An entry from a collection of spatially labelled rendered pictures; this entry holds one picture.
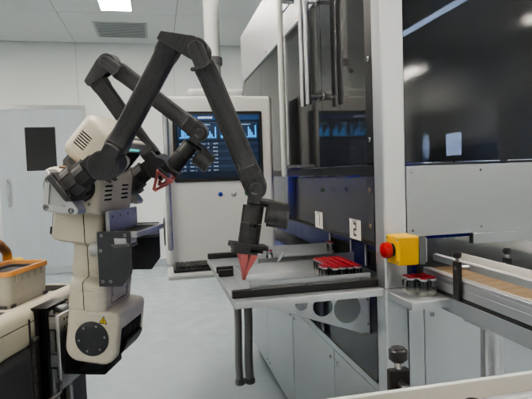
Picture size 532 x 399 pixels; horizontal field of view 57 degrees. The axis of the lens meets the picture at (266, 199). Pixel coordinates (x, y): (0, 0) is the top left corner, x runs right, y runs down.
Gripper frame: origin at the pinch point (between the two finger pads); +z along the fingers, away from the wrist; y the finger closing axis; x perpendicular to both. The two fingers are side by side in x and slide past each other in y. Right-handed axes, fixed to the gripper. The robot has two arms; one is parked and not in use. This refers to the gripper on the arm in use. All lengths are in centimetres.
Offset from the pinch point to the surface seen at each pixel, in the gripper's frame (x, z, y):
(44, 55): 543, -163, -182
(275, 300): -10.7, 3.4, 6.9
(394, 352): -82, -7, 1
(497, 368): -34, 9, 54
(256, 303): -10.6, 4.6, 2.1
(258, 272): 19.7, 1.6, 8.5
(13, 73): 544, -133, -216
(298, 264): 19.8, -2.2, 21.1
